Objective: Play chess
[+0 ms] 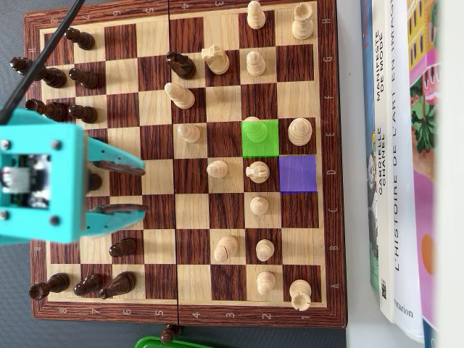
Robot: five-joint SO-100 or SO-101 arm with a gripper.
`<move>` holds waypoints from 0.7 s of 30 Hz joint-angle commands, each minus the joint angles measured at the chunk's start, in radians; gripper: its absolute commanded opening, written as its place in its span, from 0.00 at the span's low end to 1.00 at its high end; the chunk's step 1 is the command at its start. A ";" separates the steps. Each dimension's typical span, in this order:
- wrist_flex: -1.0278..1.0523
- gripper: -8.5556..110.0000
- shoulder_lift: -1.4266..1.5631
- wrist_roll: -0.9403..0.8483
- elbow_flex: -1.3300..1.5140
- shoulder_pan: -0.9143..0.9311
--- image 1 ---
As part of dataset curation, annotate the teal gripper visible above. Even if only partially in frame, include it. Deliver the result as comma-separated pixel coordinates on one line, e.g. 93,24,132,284
0,107,151,244

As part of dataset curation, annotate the white queen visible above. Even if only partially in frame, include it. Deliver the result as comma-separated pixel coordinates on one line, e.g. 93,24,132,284
243,116,269,144

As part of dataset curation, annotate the wooden chess board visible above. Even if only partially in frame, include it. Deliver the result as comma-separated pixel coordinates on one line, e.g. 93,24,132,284
23,0,345,329

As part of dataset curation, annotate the black pawn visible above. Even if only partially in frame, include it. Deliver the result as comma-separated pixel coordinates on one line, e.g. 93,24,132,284
86,173,104,192
159,324,183,344
109,237,138,259
63,27,96,51
68,67,101,91
73,273,104,297
67,104,99,124

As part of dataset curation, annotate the white pawn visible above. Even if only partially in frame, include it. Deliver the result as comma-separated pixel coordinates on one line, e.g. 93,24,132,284
255,238,276,261
176,123,202,145
245,50,267,77
256,270,276,296
249,195,270,217
206,159,229,180
246,0,265,30

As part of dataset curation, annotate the black bishop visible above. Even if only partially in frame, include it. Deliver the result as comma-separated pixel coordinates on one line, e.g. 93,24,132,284
99,270,138,300

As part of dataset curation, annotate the white bishop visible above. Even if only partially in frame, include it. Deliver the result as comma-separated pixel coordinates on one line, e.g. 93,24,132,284
164,82,196,110
213,234,239,263

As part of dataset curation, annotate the black king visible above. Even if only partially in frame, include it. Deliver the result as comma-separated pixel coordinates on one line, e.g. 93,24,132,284
9,57,68,89

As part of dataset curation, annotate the white knight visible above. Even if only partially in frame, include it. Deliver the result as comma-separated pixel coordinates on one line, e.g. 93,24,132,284
201,43,231,76
245,160,270,183

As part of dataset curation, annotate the green container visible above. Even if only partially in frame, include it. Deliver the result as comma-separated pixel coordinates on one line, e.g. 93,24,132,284
134,335,218,348

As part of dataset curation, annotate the dark grey mat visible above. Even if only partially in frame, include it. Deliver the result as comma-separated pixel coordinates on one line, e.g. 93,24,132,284
0,0,349,348

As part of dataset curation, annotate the white rook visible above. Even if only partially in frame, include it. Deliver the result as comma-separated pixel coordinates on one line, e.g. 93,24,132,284
291,3,315,41
289,278,312,312

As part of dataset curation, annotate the blue book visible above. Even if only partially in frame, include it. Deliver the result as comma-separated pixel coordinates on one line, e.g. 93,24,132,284
360,0,380,297

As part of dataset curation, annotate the white Gabrielle Chanel book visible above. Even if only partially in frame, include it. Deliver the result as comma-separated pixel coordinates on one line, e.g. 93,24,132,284
371,0,396,324

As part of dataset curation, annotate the white art history book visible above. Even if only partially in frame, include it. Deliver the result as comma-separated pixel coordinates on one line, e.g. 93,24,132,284
387,0,425,344

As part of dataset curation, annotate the colourful pink book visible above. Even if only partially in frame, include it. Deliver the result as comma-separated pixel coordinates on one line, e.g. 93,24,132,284
405,0,442,348

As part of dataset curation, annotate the black cable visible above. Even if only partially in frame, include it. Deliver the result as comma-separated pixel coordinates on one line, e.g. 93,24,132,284
0,0,86,123

